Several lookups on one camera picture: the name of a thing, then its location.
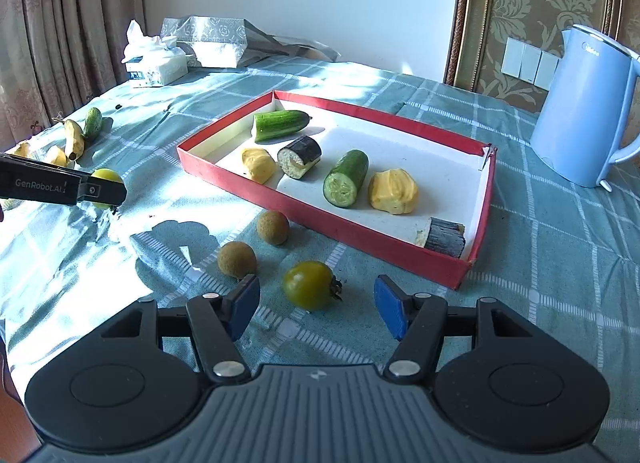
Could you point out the white wall switch panel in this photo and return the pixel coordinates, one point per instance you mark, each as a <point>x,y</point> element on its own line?
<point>529,63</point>

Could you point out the brown round longan fruit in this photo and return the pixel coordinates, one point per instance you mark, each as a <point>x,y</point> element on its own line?
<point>237,259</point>

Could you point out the small yellow fruit piece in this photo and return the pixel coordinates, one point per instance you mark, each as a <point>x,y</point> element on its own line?
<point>259,164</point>

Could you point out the green cucumber end piece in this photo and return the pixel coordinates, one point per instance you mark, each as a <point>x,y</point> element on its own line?
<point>344,181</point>

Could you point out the red shallow cardboard tray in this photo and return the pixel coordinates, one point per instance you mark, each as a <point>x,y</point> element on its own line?
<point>454,175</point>

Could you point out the large yellow fruit chunk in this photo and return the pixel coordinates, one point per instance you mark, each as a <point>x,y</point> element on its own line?
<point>393,191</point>

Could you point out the green tomato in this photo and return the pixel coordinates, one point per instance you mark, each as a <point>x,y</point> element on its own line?
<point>311,285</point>

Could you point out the white tissue pack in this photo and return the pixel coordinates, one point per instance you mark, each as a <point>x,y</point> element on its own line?
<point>152,61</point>

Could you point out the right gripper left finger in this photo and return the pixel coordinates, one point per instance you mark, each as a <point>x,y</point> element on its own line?
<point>238,307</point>

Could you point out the light blue electric kettle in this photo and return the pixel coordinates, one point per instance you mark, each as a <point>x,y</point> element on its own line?
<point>581,124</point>

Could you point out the ornate brown headboard frame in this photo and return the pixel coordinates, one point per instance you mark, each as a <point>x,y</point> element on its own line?
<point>482,28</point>

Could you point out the yellow banana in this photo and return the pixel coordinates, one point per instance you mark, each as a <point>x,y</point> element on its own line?
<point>75,141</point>
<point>56,156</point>

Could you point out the brown curtain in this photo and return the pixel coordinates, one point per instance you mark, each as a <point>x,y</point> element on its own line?
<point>56,56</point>

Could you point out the cut cucumber half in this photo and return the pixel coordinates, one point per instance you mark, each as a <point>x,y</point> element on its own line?
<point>279,124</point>

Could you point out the blue plaid bedspread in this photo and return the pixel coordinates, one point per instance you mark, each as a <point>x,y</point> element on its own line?
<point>565,257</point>

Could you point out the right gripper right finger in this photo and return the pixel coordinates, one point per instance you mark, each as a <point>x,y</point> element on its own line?
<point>395,307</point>

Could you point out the dark eggplant end piece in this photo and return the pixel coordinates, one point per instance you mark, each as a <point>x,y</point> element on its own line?
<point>442,236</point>

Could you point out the peeled bananas in plastic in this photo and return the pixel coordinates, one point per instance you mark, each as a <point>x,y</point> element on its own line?
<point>22,150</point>

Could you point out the silver patterned gift bag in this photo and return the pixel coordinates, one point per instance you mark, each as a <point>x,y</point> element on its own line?
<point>232,43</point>

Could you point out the small whole cucumber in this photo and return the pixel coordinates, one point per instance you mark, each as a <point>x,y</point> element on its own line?
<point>93,124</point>

